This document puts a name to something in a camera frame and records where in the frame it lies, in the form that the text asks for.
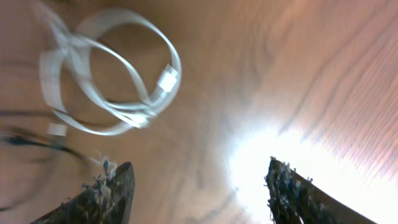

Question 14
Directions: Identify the black usb cable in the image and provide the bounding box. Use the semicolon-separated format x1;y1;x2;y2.
0;108;91;212

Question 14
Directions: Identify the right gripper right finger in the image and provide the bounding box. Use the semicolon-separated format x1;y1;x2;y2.
264;157;372;224

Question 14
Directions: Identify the white usb cable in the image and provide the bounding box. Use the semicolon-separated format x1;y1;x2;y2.
34;7;183;138

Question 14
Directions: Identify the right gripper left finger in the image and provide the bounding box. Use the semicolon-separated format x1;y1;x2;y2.
32;162;135;224

